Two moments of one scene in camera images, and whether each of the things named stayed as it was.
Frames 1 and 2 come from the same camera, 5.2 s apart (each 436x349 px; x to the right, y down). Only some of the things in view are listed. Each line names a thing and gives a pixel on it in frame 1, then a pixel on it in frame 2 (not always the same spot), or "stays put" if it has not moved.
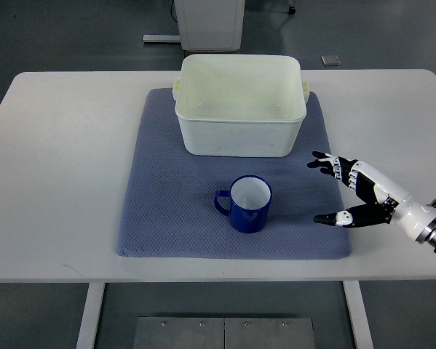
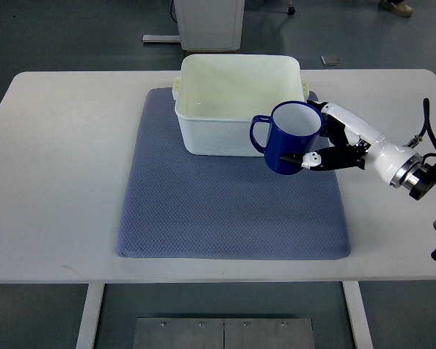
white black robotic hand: [384, 201] to [353, 142]
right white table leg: [358, 314] stays put
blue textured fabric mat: [167, 205] stays put
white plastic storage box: [240, 105] stays put
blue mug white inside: [250, 197] to [293, 129]
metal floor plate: [224, 333] stays put
